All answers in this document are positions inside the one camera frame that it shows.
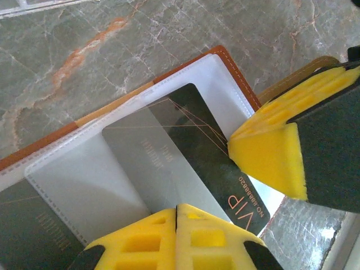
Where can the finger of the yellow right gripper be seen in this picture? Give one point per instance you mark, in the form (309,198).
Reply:
(323,154)
(295,94)

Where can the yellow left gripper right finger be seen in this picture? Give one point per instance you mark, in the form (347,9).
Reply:
(213,247)

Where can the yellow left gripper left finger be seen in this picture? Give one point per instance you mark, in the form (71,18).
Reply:
(140,247)

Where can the brown leather card holder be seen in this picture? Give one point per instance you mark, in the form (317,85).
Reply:
(84,168)

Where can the black VIP card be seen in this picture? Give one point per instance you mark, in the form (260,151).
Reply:
(197,126)

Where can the black gold-print card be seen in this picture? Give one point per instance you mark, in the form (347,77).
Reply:
(28,225)

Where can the aluminium rail beam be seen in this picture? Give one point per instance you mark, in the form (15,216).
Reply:
(348,247)

